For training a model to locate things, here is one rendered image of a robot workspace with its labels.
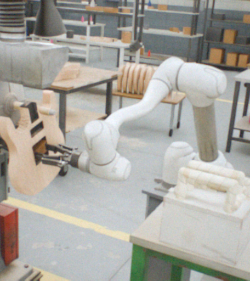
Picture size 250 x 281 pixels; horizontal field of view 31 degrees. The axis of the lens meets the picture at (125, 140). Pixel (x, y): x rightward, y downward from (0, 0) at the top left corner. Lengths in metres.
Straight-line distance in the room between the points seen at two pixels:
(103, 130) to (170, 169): 0.91
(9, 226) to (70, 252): 0.87
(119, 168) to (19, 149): 0.41
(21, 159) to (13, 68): 0.37
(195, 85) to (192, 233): 0.71
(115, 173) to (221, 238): 0.48
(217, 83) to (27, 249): 1.91
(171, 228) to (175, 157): 0.92
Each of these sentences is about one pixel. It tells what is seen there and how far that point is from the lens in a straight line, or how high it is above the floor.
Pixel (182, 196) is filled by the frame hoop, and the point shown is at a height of 1.11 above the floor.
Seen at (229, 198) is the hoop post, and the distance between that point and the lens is 1.47.
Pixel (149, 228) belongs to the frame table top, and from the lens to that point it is 1.69.
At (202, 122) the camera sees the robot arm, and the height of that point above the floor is 1.19.
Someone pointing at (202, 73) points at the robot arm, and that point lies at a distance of 1.98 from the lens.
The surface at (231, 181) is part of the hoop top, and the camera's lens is 1.45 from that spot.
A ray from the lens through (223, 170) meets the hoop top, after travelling 1.54.
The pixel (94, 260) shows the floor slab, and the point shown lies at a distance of 3.17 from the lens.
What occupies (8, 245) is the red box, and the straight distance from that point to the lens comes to 2.53.
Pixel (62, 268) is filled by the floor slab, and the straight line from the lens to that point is 3.10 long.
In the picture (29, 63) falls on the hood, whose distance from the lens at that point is 1.73.
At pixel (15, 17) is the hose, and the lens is 1.81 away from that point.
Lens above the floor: 1.76
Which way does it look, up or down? 19 degrees down
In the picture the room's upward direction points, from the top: 4 degrees clockwise
